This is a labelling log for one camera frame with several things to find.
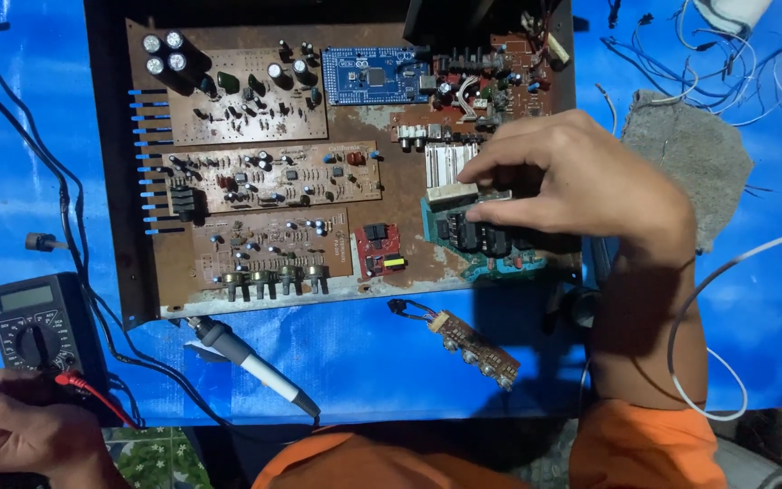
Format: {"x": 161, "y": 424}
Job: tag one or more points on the black transformer block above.
{"x": 445, "y": 20}

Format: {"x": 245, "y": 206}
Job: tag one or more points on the brown board with black capacitors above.
{"x": 255, "y": 102}

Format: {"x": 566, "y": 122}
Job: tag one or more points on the long brown resistor circuit board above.
{"x": 275, "y": 178}

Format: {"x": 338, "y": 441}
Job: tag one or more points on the person's left fingers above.
{"x": 58, "y": 411}

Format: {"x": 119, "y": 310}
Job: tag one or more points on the black jack plug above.
{"x": 41, "y": 242}

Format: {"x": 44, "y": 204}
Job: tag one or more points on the green circuit board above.
{"x": 493, "y": 261}

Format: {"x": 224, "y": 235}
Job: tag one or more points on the small red circuit board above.
{"x": 379, "y": 250}

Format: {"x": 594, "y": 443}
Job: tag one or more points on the brown board with four potentiometers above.
{"x": 269, "y": 248}

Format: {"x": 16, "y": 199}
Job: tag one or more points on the orange shirt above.
{"x": 642, "y": 452}

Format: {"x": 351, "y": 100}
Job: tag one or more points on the blue plastic tarp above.
{"x": 377, "y": 367}

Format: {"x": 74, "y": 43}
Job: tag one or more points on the white rounded object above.
{"x": 730, "y": 13}

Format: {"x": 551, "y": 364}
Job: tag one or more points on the black tape roll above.
{"x": 580, "y": 309}

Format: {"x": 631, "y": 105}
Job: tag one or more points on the rusty metal amplifier chassis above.
{"x": 398, "y": 197}

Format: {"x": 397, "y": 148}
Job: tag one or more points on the brown board with audio jacks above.
{"x": 499, "y": 88}

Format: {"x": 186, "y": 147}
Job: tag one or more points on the black digital multimeter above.
{"x": 41, "y": 329}

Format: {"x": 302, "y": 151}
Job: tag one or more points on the grey and white soldering iron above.
{"x": 248, "y": 363}

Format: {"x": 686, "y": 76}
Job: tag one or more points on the small brown knob board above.
{"x": 476, "y": 350}

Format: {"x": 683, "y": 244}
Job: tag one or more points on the person's left hand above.
{"x": 17, "y": 424}

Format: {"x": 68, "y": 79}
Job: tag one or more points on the silver finned heat sink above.
{"x": 446, "y": 166}

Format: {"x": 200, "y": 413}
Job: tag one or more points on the red multimeter test lead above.
{"x": 77, "y": 382}

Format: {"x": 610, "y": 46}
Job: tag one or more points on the person's right hand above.
{"x": 608, "y": 183}

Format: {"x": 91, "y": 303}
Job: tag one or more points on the grey rough cloth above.
{"x": 693, "y": 159}

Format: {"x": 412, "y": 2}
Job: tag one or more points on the blue microcontroller board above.
{"x": 374, "y": 76}

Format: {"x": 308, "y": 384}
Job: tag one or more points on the large black silver-top capacitor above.
{"x": 174, "y": 39}
{"x": 152, "y": 44}
{"x": 177, "y": 62}
{"x": 155, "y": 66}

